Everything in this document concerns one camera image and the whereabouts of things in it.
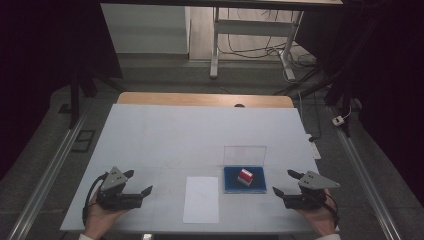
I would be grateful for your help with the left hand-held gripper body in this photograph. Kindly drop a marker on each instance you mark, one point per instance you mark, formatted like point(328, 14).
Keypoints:
point(115, 180)

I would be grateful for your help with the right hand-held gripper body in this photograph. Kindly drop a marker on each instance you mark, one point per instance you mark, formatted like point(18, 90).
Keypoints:
point(315, 181)

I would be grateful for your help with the red and white stamp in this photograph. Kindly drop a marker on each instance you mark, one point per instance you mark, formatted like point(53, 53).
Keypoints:
point(245, 176)

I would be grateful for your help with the white paper sheet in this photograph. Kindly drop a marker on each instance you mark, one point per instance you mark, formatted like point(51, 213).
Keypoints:
point(201, 200)

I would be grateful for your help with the person's right hand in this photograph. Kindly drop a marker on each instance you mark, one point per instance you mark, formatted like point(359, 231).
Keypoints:
point(320, 220)

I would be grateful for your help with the person's left hand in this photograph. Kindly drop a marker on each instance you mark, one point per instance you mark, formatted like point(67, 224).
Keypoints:
point(100, 220)

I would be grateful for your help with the small white power adapter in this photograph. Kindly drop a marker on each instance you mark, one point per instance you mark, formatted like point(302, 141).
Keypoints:
point(338, 120)

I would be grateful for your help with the dark round table grommet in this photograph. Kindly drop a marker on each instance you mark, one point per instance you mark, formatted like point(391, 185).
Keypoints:
point(239, 105)

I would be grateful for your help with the black stand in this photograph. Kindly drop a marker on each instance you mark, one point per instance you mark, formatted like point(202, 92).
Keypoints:
point(75, 100)

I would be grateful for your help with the dark curtain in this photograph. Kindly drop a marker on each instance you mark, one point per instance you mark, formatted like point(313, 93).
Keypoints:
point(50, 50)
point(383, 83)

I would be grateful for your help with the white cabinet panel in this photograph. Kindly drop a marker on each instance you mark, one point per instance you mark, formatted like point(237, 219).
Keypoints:
point(146, 30)

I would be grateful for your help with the black floor frame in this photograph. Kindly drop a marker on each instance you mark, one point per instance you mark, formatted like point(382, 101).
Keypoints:
point(83, 140)

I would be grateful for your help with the metal floor rail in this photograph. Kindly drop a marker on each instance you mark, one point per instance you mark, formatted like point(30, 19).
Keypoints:
point(43, 180)
point(366, 186)

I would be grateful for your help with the white desk frame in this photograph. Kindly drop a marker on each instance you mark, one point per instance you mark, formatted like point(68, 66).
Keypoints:
point(253, 28)

